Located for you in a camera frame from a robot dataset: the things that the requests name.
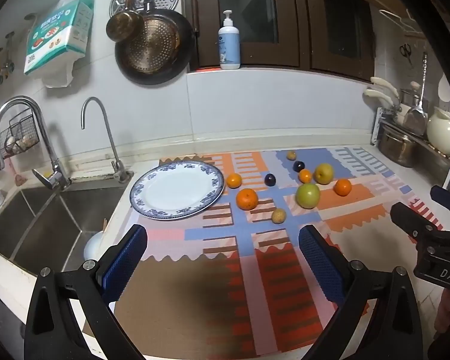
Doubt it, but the small brass pot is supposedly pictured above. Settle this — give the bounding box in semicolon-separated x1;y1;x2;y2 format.
106;0;145;43

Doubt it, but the white rice paddle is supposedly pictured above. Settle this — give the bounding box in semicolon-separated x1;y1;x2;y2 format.
437;75;450;102

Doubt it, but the teal white cardboard box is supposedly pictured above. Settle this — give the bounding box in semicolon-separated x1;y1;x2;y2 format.
23;0;94;76

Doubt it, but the white wire hanger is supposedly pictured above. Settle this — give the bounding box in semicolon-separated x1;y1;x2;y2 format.
379;9;424;36

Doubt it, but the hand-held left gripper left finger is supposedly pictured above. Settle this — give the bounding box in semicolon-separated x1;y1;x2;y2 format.
24;224;149;360

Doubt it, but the white handled knife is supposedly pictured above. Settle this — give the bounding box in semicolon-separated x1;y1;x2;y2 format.
364;89;396;107
370;77;400;100

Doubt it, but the blue patterned white plate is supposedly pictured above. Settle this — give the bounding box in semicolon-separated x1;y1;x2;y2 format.
129;160;226;221

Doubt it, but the black wire basket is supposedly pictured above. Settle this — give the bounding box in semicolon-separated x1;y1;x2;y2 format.
0;107;42;158

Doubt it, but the stainless steel pot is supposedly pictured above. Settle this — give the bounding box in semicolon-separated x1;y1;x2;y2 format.
377;124;417;168

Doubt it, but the stainless steel sink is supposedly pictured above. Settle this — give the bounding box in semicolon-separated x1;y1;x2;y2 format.
0;184;130;282

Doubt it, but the large steel kitchen faucet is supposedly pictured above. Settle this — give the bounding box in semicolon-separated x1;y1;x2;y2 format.
0;96;72;191

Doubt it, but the black frying pan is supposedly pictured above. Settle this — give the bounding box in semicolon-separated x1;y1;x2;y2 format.
114;0;196;86

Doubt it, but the steel spatula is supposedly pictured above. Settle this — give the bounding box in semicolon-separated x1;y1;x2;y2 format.
403;52;430;136

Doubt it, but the white plastic bag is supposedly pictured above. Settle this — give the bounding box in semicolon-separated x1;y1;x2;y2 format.
41;50;77;89

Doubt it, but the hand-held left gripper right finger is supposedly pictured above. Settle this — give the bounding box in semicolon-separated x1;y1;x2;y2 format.
298;225;424;360

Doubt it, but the white bowl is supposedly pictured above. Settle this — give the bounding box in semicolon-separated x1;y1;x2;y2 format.
83;230;107;261

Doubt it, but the steel dish rack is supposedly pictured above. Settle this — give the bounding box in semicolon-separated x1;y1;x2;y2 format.
371;107;450;192

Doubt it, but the dark brown window frame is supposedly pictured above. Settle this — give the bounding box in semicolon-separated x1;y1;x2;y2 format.
182;0;376;81

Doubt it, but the white ceramic jug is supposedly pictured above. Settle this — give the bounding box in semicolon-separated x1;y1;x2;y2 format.
426;107;450;157

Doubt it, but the white blue pump bottle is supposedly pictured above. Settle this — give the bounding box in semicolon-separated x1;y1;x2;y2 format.
218;10;241;70

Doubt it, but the thin gooseneck steel faucet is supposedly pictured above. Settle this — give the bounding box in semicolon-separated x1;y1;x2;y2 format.
80;97;135;184

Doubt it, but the colourful patterned mat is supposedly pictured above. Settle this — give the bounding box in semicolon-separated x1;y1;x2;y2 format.
82;146;445;359

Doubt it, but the copper perforated colander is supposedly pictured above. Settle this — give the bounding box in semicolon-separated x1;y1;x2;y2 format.
129;17;181;76

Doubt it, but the green apple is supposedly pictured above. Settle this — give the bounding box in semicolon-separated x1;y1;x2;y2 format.
295;183;320;209

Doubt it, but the yellow pear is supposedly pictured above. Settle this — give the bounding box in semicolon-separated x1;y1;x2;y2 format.
314;163;335;185

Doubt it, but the person's right hand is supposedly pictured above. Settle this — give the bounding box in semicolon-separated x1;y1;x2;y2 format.
434;289;450;340

